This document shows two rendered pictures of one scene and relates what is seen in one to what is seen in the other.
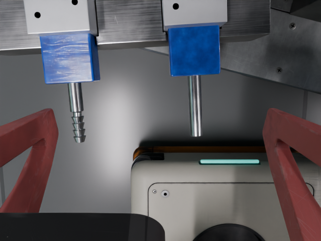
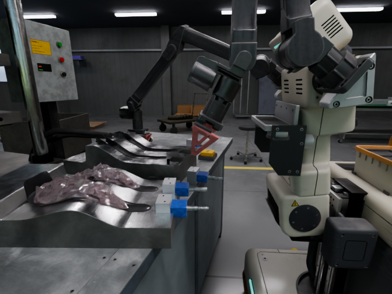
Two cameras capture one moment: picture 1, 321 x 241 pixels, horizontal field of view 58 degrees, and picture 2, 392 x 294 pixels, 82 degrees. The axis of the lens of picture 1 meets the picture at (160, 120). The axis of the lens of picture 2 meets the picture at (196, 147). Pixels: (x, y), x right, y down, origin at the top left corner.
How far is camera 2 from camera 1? 0.59 m
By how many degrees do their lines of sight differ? 75
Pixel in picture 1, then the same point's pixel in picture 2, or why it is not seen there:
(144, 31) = (174, 195)
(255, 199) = (274, 278)
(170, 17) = (172, 183)
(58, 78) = (185, 205)
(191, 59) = (184, 185)
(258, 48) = not seen: hidden behind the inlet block
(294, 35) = not seen: hidden behind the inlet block
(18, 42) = (170, 217)
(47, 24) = (168, 200)
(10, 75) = not seen: outside the picture
